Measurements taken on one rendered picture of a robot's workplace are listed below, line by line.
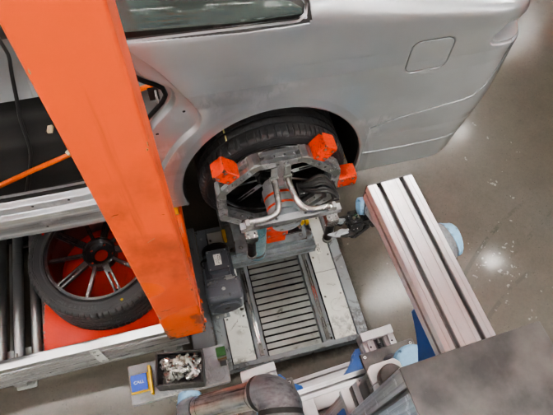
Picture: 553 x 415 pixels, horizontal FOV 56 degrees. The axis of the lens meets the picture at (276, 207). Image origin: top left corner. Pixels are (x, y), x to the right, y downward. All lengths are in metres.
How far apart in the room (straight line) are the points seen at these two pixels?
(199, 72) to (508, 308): 2.26
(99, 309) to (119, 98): 1.64
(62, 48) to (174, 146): 1.17
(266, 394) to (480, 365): 0.67
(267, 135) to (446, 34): 0.74
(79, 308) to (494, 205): 2.49
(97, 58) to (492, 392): 0.82
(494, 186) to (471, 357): 2.82
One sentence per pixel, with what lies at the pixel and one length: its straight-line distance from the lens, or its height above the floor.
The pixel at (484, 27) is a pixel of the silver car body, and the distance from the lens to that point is 2.08.
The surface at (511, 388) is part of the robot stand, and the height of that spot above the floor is 2.03.
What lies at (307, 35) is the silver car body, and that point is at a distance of 1.77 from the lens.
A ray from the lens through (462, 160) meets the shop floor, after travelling 3.69.
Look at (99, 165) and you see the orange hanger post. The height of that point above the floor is 1.88.
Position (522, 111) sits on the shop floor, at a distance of 4.13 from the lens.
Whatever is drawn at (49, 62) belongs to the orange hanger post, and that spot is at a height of 2.19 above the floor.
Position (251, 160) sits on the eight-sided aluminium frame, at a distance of 2.08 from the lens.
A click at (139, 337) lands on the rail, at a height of 0.39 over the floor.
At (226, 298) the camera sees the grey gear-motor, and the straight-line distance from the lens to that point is 2.58.
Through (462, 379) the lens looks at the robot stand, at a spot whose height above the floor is 2.03.
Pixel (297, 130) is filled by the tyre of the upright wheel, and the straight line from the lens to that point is 2.11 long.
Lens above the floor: 2.83
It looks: 61 degrees down
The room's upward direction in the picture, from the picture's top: 4 degrees clockwise
